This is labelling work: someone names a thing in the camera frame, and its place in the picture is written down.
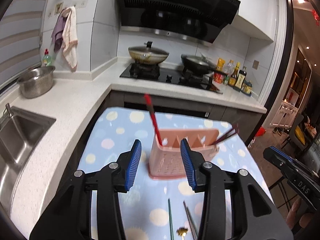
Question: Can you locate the white upper cabinet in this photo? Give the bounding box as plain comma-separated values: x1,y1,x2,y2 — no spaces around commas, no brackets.
237,0,281,43

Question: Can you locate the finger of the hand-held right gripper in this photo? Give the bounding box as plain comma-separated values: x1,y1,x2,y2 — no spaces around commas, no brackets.
263,146,295,173

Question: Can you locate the black range hood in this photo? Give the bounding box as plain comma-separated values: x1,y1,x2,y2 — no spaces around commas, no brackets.
115,0,241,47

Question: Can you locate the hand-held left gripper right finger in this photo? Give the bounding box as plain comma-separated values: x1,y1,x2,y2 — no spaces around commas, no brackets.
180,138,293,240

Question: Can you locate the striped window blind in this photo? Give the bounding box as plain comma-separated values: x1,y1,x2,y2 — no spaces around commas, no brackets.
0,0,48,90

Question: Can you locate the clear plastic bottle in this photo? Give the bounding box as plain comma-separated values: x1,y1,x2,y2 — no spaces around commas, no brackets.
222,60,234,79

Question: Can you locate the wok with glass lid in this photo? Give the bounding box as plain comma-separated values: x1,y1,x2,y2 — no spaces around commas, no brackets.
128,41,170,64

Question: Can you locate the white cabinet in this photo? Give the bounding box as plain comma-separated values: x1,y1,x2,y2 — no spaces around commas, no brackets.
237,0,281,43
269,100,296,130

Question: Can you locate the gold flower spoon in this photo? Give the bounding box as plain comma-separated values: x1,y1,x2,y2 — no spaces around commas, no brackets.
176,227,189,240

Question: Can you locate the chair with yellow cushion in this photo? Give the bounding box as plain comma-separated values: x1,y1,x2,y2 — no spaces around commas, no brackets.
287,115,308,151

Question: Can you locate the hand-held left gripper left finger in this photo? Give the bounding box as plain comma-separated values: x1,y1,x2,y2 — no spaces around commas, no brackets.
29,139,142,240

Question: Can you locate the blue dotted tablecloth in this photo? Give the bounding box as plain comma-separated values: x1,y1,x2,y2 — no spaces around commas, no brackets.
76,107,272,240

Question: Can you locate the red seasoning package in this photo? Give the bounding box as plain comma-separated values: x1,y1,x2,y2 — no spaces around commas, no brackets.
212,71,229,84

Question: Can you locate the stainless steel sink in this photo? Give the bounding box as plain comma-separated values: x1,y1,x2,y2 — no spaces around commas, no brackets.
0,105,57,205

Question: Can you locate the black gas stove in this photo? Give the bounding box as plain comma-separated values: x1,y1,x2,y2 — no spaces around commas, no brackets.
119,62,223,95

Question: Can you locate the green dish soap bottle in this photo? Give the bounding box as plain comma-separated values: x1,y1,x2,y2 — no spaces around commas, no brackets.
42,49,54,67

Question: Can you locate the cream hanging towel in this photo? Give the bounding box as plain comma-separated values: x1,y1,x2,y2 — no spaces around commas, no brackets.
61,6,78,72

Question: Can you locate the stainless steel bowl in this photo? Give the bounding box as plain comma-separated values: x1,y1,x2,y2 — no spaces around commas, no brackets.
17,66,56,98

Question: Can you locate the brown chopstick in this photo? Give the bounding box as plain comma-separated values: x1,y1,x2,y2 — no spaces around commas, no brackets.
213,124,237,145
183,201,197,240

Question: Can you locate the red chopstick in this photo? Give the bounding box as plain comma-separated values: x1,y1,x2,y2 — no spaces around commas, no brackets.
144,94,163,147

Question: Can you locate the sink soap dispenser pump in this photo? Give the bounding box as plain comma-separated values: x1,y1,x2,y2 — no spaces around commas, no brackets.
0,102,13,129

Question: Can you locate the purple hanging cloth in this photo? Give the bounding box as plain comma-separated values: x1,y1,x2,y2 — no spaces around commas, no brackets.
51,9,67,53

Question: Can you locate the person's right hand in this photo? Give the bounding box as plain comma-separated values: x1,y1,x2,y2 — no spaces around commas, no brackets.
286,197,320,232

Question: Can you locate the black pan with lid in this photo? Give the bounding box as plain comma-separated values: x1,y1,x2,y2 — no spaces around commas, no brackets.
180,54,220,76

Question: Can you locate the yellow label sauce bottle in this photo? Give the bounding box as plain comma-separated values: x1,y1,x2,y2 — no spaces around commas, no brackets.
228,62,241,88

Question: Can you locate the small seasoning jar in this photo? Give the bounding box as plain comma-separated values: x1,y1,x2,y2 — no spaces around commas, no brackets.
241,80,253,96

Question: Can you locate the dark soy sauce bottle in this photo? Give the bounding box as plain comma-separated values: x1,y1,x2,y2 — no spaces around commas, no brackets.
235,66,248,92

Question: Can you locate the pink perforated utensil holder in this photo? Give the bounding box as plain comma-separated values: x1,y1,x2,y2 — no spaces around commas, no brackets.
147,127,220,180

